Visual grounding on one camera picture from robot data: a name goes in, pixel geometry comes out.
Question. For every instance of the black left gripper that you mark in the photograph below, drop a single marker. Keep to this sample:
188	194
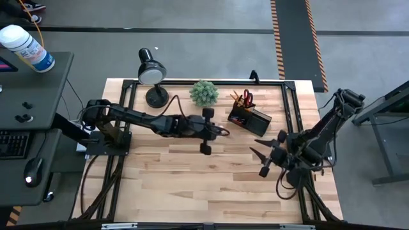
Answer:
198	127

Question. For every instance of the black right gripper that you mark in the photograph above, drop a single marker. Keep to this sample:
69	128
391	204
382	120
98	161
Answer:
276	156

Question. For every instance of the reddish brown eraser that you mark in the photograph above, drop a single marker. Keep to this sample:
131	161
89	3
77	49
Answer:
236	120

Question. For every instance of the black mesh desk organizer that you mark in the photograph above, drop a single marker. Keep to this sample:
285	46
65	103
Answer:
260	123

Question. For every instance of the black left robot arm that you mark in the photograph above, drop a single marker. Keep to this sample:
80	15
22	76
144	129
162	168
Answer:
128	115

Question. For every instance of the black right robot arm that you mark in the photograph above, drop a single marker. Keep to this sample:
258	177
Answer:
322	134

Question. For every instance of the green potted artificial plant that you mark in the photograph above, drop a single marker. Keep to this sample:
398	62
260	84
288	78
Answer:
204	93

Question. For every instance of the black desk lamp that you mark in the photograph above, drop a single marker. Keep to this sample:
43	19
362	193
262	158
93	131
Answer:
151	75

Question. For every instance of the black hazard-striped floor mat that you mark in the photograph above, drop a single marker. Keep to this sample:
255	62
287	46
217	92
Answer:
297	48

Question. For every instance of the black metal table stand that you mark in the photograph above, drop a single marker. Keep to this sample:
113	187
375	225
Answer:
383	153

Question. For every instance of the white power adapter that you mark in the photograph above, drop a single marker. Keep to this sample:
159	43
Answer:
81	148

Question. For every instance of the black caster wheel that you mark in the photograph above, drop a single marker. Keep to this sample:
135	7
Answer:
48	196

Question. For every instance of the black computer desk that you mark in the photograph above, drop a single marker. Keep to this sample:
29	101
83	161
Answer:
38	83

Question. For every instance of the black computer mouse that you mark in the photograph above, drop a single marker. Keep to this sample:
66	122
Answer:
33	172

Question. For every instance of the small black joystick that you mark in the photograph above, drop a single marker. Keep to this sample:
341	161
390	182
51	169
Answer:
23	118
27	105

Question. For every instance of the black keyboard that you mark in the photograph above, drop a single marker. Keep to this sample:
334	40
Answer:
14	145

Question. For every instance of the white wipes canister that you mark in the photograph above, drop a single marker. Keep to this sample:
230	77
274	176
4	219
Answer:
27	48

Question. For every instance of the person's shoe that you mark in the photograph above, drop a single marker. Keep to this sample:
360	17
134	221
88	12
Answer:
33	6
35	19

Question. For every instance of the dark display screen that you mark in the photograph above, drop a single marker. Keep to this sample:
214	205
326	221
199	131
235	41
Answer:
6	65

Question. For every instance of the black metal table frame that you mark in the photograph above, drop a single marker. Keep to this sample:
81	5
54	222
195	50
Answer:
207	82

